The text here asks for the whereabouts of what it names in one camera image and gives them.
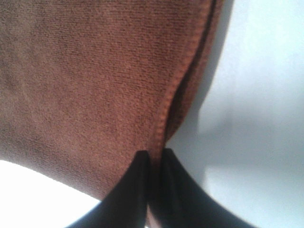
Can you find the brown towel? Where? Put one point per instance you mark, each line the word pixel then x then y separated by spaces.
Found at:
pixel 85 84

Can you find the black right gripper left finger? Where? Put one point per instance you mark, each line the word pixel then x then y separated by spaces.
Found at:
pixel 125 206

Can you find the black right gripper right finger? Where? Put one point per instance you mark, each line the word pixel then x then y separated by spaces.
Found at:
pixel 179 202

